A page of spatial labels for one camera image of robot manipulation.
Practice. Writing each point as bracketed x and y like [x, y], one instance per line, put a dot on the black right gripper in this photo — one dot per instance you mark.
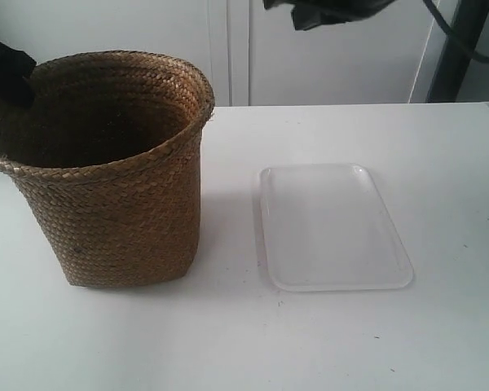
[311, 14]

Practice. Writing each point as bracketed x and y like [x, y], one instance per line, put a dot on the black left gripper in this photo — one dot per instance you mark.
[16, 67]

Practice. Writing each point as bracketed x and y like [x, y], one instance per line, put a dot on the brown woven wicker basket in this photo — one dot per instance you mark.
[108, 159]

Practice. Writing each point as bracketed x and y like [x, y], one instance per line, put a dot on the white cabinet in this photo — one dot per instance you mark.
[251, 56]

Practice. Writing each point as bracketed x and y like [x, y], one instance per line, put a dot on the clear plastic tray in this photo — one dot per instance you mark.
[325, 228]

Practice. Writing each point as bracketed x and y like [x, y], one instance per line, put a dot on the dark metal post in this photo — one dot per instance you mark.
[462, 35]

